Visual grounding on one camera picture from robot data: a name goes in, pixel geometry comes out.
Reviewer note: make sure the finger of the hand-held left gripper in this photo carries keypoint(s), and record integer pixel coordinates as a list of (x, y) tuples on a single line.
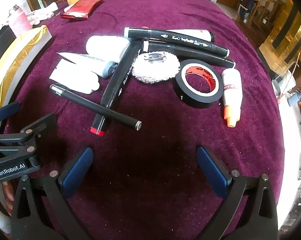
[(41, 123), (8, 110)]

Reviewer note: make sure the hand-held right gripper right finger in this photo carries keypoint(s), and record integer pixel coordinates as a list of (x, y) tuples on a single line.
[(211, 171)]

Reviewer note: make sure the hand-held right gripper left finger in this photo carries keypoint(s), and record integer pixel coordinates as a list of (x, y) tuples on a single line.
[(76, 172)]

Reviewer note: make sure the thin black pen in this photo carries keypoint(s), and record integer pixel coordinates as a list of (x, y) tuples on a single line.
[(90, 105)]

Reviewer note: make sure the white eraser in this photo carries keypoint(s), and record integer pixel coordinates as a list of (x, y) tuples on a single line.
[(75, 78)]

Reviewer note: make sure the white foam tray yellow tape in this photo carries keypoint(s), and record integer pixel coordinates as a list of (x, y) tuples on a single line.
[(28, 45)]

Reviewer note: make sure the black tape roll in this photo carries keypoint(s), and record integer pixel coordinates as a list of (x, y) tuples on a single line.
[(190, 97)]

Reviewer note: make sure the white tube with grey cap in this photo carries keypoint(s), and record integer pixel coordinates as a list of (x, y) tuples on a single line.
[(90, 61)]

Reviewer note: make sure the white glue bottle orange cap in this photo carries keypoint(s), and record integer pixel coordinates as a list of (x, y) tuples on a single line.
[(231, 90)]

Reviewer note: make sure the black marker with red cap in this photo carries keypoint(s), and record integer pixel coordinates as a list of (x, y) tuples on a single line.
[(118, 80)]

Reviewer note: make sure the black marker white cap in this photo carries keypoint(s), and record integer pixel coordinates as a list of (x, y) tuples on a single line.
[(185, 51)]

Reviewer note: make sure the black marker pale green cap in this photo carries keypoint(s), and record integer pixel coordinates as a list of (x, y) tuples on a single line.
[(153, 35)]

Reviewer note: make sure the person's left hand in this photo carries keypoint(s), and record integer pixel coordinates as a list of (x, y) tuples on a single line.
[(8, 195)]

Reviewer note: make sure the black bag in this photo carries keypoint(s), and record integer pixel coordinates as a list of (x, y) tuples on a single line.
[(1, 38)]

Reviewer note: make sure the bottle in pink crochet sleeve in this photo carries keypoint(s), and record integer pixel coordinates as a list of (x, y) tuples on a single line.
[(20, 22)]

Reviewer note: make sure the white gloves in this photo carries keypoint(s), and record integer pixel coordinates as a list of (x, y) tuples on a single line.
[(44, 13)]

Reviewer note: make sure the red foil pouch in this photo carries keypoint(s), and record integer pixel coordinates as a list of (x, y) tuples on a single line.
[(83, 6)]

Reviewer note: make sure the golden display cabinet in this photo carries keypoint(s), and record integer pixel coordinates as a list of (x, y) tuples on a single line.
[(285, 42)]

